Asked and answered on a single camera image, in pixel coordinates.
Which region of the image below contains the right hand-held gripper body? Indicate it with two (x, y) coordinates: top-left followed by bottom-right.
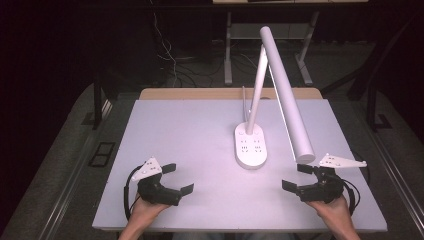
(297, 153), (368, 204)

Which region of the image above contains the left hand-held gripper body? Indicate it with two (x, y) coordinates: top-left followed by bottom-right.
(131, 156), (183, 207)

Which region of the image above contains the white desk lamp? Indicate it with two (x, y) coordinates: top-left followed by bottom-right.
(234, 25), (316, 170)

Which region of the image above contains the person's left hand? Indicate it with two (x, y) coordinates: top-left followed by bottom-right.
(128, 194), (172, 224)

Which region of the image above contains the person's right hand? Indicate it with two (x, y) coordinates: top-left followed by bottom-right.
(306, 195), (355, 232)

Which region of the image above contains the white table mat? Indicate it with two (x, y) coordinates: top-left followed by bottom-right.
(92, 98), (388, 233)

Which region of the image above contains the black metal stand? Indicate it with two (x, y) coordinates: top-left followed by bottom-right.
(321, 14), (414, 133)
(81, 74), (114, 131)

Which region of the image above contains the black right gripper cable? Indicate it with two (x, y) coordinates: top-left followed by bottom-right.
(342, 151), (372, 216)

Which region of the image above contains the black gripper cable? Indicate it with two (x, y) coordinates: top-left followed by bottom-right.
(122, 164), (143, 222)
(342, 151), (372, 216)

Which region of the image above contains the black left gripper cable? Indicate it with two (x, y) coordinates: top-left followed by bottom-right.
(122, 164), (143, 222)

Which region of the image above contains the metal floor rail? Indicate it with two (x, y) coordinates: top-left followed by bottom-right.
(38, 131), (99, 240)
(368, 128), (424, 231)

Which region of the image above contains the white lamp cable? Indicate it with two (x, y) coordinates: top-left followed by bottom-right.
(241, 85), (252, 123)

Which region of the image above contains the white floor cable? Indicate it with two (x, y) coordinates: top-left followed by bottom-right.
(151, 0), (183, 88)

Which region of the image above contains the grey metal desk frame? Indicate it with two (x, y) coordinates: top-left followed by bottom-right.
(223, 10), (321, 87)

